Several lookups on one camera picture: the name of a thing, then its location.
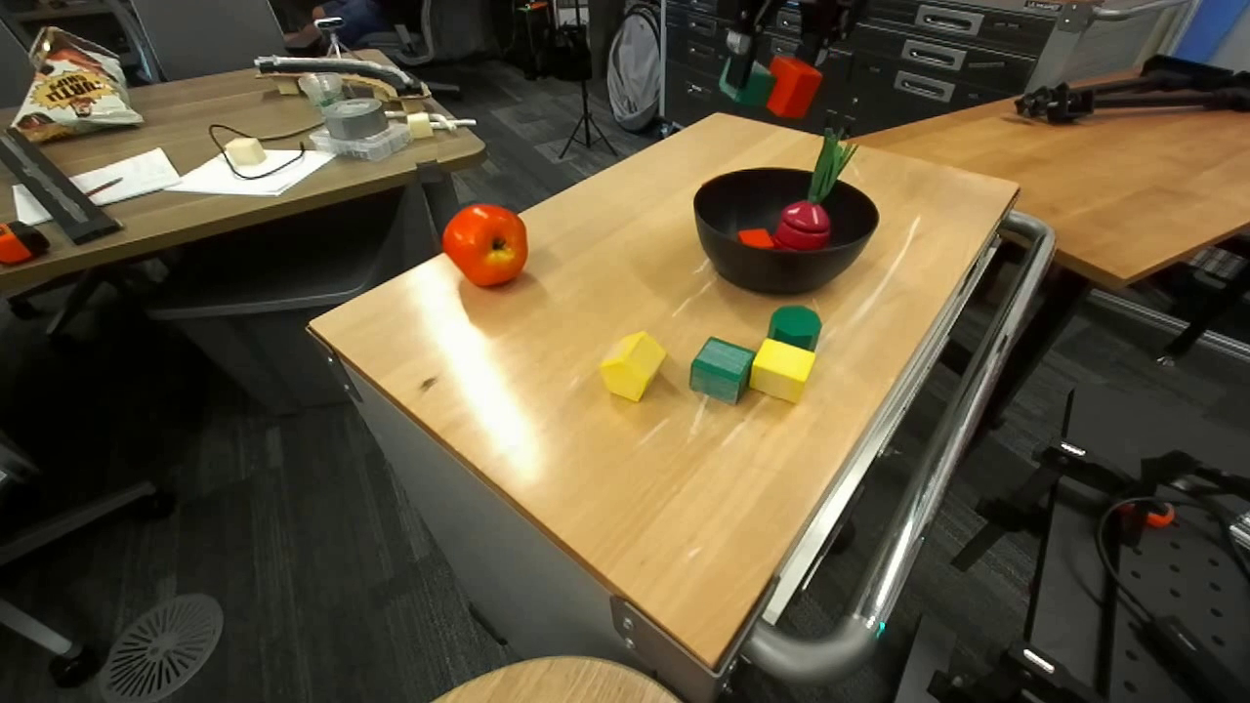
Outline large red orange cube block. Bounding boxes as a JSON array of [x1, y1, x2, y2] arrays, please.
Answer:
[[761, 50, 829, 124]]

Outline wooden side table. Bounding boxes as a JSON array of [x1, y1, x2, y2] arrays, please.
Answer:
[[850, 72, 1250, 292]]

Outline small orange desk object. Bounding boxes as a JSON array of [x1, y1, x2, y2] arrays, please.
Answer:
[[0, 223, 54, 275]]

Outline grey plastic bin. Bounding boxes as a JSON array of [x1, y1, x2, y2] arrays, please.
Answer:
[[1028, 0, 1196, 92]]

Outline white plastic desk object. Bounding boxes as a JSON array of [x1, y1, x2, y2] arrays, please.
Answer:
[[397, 104, 481, 142]]

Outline yellow cube block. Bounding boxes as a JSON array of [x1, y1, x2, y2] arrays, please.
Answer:
[[751, 335, 820, 405]]

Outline yellow house shaped block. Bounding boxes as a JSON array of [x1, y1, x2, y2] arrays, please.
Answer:
[[592, 329, 673, 405]]

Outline black bowl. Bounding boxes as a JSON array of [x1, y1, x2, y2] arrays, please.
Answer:
[[691, 163, 881, 301]]

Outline white paper sheet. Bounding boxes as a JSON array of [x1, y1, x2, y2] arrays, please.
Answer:
[[165, 143, 340, 204], [6, 143, 182, 230]]

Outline wooden office desk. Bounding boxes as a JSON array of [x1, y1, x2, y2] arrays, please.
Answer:
[[0, 61, 489, 306]]

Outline black drawer tool cabinet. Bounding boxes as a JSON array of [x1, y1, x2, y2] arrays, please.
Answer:
[[664, 0, 1090, 143]]

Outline round fan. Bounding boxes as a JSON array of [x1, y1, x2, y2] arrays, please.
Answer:
[[601, 0, 673, 132]]

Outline small white round charger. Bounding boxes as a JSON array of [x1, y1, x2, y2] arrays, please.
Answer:
[[218, 132, 273, 171]]

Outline red toy beetroot green leaves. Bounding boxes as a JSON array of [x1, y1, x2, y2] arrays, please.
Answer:
[[769, 129, 863, 258]]

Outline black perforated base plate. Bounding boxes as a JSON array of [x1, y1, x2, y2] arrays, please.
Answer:
[[893, 491, 1250, 703]]

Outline teal green block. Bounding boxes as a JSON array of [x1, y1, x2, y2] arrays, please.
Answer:
[[686, 335, 759, 405], [716, 53, 773, 117]]

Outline orange black bar clamp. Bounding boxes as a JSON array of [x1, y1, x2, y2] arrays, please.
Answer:
[[1099, 497, 1185, 551]]

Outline red orange toy apple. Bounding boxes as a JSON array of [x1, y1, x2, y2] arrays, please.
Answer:
[[436, 199, 536, 292]]

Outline grey metal tool cart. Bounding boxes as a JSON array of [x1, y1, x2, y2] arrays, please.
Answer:
[[308, 190, 1048, 703]]

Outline curved black white headband device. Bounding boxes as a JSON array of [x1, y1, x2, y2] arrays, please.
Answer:
[[248, 50, 436, 104]]

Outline snack bag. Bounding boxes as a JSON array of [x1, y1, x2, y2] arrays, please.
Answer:
[[6, 27, 149, 143]]

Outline round grey floor disc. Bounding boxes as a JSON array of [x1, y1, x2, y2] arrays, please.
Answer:
[[92, 590, 228, 703]]

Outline round wooden stool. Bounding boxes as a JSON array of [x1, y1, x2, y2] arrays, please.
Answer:
[[431, 651, 682, 703]]

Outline black folded tripod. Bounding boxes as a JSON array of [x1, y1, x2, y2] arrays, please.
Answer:
[[1013, 53, 1250, 129]]

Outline grey office chair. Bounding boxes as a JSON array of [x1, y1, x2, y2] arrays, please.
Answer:
[[122, 0, 290, 85]]

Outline office chair base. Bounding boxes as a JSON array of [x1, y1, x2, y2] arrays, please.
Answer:
[[0, 426, 181, 694]]

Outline black tripod stand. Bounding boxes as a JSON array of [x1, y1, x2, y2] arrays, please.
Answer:
[[554, 0, 632, 168]]

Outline green octagonal cylinder block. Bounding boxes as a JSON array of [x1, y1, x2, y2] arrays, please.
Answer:
[[764, 301, 829, 355]]

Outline chrome cart handle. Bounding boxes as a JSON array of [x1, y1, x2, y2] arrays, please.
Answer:
[[743, 210, 1061, 691]]

